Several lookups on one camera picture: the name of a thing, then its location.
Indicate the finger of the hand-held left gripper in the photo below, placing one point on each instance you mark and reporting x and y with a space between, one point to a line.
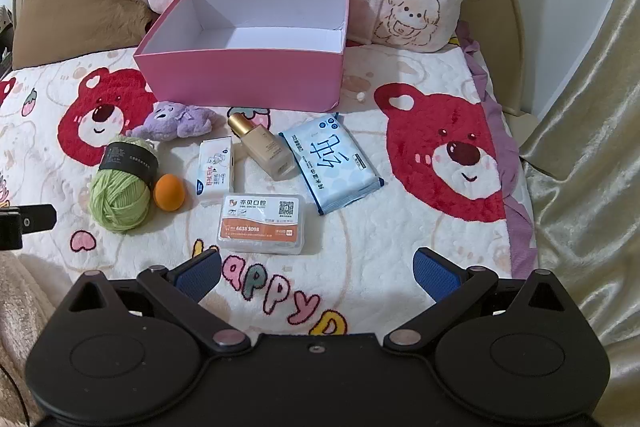
32 217

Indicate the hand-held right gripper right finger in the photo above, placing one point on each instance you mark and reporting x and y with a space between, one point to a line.
436 276

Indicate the beige fluffy blanket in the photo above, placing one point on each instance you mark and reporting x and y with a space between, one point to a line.
25 297

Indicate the purple plush toy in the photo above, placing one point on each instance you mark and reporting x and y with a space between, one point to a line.
170 119

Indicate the white plastic box orange label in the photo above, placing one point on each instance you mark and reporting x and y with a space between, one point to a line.
262 227

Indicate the beige headboard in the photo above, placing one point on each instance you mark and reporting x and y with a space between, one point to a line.
495 37

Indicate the blue wet wipes packet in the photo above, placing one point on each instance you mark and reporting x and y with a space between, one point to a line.
330 167

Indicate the gold curtain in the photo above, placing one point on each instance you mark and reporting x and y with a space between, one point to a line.
590 157

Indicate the pink cardboard box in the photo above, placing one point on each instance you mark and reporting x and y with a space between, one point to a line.
240 72

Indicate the orange makeup sponge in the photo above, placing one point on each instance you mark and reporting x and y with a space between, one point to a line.
168 193

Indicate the foundation bottle with gold cap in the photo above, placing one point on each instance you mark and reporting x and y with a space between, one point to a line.
265 152

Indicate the green yarn ball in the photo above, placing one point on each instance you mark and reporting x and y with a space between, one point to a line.
120 202

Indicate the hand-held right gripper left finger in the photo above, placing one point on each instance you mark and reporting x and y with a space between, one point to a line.
200 278

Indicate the small white carton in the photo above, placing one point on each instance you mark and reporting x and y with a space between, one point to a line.
215 167

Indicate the purple ruffled bed sheet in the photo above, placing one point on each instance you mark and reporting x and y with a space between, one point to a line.
520 227

